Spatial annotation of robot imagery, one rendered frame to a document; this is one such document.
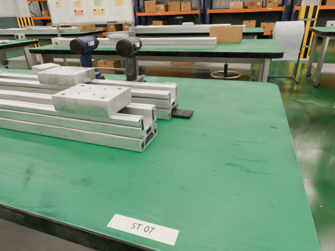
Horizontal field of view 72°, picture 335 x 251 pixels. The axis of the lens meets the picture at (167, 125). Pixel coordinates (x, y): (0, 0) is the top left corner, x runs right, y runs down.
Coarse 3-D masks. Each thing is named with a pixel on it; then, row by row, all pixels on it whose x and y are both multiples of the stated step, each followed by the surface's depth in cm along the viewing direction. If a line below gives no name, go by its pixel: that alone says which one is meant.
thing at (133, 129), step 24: (0, 96) 75; (24, 96) 71; (48, 96) 69; (0, 120) 68; (24, 120) 65; (48, 120) 61; (72, 120) 58; (96, 120) 55; (120, 120) 53; (144, 120) 60; (120, 144) 56; (144, 144) 56
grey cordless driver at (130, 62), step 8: (120, 40) 80; (128, 40) 81; (136, 40) 86; (120, 48) 80; (128, 48) 80; (136, 48) 85; (128, 56) 85; (128, 64) 85; (128, 72) 86; (136, 72) 90; (128, 80) 88; (136, 80) 89; (144, 80) 96
